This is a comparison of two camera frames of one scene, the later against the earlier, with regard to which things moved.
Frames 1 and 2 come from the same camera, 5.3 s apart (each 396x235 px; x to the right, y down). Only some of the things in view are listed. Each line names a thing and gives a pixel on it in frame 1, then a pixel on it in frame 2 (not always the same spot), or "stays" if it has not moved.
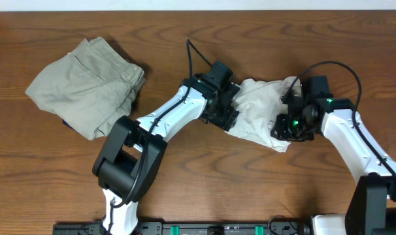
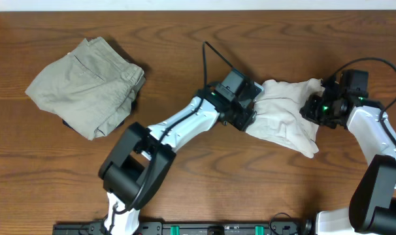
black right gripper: x=283 y=132 to x=308 y=110
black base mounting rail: x=181 y=228 stays
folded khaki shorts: x=89 y=89 stays
